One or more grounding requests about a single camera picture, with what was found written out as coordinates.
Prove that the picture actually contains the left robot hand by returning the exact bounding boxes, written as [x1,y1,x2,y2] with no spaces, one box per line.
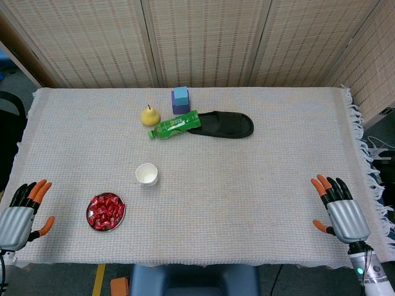
[0,179,56,251]

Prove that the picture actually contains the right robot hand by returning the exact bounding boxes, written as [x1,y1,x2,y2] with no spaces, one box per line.
[310,174,371,245]

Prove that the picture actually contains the red candy heap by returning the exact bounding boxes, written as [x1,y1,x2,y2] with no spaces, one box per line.
[88,194,125,231]

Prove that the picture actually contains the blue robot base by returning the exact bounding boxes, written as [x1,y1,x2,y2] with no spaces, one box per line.
[129,263,262,296]

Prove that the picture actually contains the white paper cup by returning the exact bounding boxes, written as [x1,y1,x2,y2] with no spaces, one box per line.
[135,163,159,186]

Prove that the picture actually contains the black box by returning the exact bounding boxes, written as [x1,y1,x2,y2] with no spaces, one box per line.
[372,158,395,186]

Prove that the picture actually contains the round metal plate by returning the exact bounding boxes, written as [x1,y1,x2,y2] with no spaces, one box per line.
[86,192,127,232]

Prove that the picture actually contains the black chair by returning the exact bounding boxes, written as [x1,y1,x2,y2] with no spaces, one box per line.
[0,91,28,192]

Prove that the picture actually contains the white woven tablecloth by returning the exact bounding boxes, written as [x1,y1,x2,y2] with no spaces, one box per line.
[0,84,395,268]

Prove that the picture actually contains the orange block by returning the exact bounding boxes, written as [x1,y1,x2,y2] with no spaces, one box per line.
[110,276,130,296]

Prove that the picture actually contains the woven folding screen panel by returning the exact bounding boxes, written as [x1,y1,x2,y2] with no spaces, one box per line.
[0,0,159,89]
[323,0,395,125]
[249,0,381,88]
[141,0,273,88]

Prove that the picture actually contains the black slipper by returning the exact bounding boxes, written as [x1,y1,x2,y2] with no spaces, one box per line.
[185,110,255,139]

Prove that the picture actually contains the brown wooden board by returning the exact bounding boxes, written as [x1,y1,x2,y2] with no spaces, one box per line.
[0,12,60,89]

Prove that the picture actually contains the yellow pear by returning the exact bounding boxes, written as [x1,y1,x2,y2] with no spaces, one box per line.
[141,104,162,127]

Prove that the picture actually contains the green plastic bottle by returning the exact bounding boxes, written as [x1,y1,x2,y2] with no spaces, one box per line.
[148,110,202,140]

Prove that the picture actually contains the purple foam cube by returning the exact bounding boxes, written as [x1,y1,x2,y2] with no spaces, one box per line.
[171,90,191,115]

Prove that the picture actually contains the light blue foam cube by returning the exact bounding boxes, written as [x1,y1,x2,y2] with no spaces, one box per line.
[173,86,189,106]

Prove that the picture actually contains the white cable bundle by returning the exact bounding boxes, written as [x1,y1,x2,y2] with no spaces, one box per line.
[365,135,395,161]

